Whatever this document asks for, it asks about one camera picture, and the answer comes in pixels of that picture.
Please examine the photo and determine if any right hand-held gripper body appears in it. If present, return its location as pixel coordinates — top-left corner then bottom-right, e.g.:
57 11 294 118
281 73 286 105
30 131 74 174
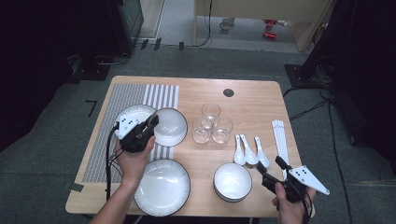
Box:
262 165 331 203

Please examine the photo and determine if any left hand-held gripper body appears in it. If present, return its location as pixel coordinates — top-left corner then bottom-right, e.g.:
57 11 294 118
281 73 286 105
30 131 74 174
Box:
114 113 156 154

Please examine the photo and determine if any white bowl dark rim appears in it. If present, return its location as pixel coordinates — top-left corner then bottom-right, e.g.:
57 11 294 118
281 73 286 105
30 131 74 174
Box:
153 106 189 147
214 186 251 203
213 161 253 201

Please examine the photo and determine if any bundle of white chopsticks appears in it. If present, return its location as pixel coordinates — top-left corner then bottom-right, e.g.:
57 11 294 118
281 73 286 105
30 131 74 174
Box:
271 119 292 181

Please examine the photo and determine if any clear drinking glass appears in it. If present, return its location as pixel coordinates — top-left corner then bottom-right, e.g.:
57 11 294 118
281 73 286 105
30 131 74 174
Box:
191 117 213 145
200 102 221 130
211 116 234 145

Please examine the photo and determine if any person's left hand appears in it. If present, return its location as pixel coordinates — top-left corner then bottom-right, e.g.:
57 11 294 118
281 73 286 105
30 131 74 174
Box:
114 135 156 188

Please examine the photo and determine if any person's right hand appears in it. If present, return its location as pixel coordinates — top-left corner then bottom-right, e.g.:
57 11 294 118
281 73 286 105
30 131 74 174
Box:
274 182 317 224

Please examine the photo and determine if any grey striped placemat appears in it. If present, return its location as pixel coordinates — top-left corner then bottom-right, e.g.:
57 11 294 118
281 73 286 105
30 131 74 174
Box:
81 83 180 184

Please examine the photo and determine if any grey tape piece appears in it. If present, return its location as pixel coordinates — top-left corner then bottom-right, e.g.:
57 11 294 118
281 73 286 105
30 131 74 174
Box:
64 181 85 193

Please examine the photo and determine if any black stand base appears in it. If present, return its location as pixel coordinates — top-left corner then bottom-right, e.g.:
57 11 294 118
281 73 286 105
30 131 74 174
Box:
72 57 111 82
284 63 332 91

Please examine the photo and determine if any dark cabinet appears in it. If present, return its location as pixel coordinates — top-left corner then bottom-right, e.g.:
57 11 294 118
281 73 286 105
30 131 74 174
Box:
106 0 145 55

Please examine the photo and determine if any black curtain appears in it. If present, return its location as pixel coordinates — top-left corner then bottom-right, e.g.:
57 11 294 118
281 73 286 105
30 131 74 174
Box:
298 0 396 175
0 0 122 153

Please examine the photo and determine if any pale round object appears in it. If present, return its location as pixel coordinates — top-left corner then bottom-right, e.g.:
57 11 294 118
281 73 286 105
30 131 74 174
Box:
219 17 236 34

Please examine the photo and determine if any red object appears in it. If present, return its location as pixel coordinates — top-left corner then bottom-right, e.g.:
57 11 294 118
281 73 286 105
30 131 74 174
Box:
263 19 278 32

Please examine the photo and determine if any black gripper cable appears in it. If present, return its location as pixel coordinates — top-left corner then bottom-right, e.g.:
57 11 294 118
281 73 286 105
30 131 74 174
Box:
105 124 120 202
298 186 314 224

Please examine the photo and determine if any black floor cable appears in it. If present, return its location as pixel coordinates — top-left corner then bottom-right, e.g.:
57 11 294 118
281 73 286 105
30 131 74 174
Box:
97 52 130 66
328 99 354 224
282 87 335 122

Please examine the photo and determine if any black hanging cable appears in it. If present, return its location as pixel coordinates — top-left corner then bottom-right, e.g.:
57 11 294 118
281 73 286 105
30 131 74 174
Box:
191 0 214 48

